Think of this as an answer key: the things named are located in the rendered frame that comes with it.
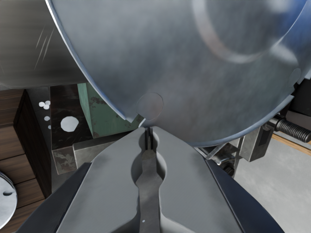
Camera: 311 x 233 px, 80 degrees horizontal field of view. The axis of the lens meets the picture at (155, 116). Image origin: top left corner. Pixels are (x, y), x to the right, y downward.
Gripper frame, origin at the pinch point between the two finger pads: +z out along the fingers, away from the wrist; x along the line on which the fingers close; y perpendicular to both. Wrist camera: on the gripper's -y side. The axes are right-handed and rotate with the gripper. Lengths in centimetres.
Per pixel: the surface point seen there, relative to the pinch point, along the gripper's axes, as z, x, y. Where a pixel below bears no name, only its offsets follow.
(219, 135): 4.8, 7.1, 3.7
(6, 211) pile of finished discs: 27, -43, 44
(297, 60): 8.9, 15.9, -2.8
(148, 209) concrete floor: 87, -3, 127
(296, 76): 9.2, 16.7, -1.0
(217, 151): 4.0, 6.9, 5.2
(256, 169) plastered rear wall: 112, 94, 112
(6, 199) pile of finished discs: 27, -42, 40
